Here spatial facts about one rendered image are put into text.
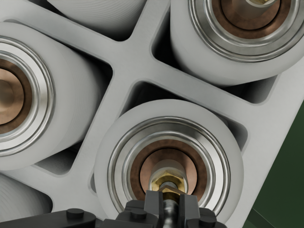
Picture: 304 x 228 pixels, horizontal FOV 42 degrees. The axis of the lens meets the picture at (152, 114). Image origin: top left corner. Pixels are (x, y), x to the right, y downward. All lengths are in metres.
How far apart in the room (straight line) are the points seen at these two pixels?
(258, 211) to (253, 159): 0.21
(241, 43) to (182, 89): 0.08
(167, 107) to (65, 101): 0.06
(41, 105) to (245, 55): 0.13
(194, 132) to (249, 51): 0.06
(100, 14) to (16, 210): 0.16
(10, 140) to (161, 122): 0.09
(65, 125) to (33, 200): 0.12
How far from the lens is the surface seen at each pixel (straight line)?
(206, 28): 0.25
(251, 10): 0.23
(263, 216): 0.53
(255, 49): 0.25
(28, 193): 0.36
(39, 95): 0.25
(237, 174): 0.25
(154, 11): 0.32
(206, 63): 0.25
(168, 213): 0.16
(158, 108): 0.25
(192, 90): 0.32
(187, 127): 0.24
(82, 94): 0.28
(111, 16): 0.31
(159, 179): 0.21
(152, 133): 0.24
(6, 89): 0.25
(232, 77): 0.25
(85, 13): 0.29
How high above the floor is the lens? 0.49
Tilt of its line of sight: 87 degrees down
